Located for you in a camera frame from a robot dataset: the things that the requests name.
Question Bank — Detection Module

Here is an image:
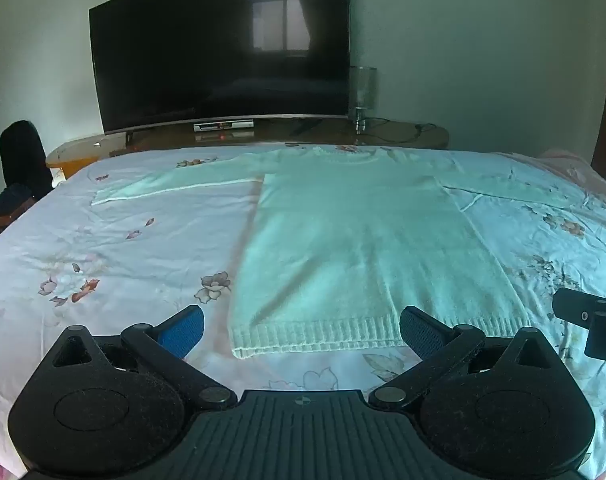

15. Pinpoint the dark cloth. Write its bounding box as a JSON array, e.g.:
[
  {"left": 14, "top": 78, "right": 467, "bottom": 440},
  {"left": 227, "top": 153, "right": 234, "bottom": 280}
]
[{"left": 0, "top": 182, "right": 37, "bottom": 219}]

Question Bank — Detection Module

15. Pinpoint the pink blanket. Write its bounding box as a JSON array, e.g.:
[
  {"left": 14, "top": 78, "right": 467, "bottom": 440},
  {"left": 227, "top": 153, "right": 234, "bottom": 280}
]
[{"left": 537, "top": 147, "right": 606, "bottom": 197}]

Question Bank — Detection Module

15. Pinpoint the black chair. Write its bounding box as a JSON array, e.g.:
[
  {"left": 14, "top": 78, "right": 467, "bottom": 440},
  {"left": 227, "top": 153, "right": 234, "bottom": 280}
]
[{"left": 0, "top": 120, "right": 54, "bottom": 202}]

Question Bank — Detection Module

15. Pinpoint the silver set-top box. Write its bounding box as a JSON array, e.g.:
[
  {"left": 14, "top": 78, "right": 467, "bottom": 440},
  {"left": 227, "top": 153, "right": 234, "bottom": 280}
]
[{"left": 193, "top": 119, "right": 255, "bottom": 134}]

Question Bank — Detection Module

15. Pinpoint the wooden television cabinet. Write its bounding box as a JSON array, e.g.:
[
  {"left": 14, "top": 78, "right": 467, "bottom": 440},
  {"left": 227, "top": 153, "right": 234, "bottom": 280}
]
[{"left": 46, "top": 115, "right": 451, "bottom": 181}]

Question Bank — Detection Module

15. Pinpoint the floral bed sheet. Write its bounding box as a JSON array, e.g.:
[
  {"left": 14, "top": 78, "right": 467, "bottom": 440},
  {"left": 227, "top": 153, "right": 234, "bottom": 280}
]
[{"left": 0, "top": 142, "right": 606, "bottom": 480}]

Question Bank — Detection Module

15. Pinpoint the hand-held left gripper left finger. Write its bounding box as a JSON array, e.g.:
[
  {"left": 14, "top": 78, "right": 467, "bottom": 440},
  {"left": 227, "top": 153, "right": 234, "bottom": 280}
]
[{"left": 46, "top": 305, "right": 239, "bottom": 409}]

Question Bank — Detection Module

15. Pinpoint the black flat television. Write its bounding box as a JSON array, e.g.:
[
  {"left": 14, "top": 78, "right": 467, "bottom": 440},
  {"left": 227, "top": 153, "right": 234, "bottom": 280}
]
[{"left": 88, "top": 0, "right": 353, "bottom": 136}]

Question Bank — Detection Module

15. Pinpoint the black cable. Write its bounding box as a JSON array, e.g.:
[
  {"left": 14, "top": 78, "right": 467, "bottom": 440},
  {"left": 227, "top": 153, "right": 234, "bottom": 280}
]
[{"left": 365, "top": 117, "right": 437, "bottom": 144}]

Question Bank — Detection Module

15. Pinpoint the white knit sweater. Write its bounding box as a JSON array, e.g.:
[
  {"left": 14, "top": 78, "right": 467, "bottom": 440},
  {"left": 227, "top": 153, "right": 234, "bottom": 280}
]
[{"left": 90, "top": 146, "right": 584, "bottom": 360}]

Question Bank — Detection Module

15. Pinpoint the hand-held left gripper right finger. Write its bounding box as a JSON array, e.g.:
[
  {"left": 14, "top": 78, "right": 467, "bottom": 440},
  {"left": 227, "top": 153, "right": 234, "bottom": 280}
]
[{"left": 368, "top": 305, "right": 568, "bottom": 410}]

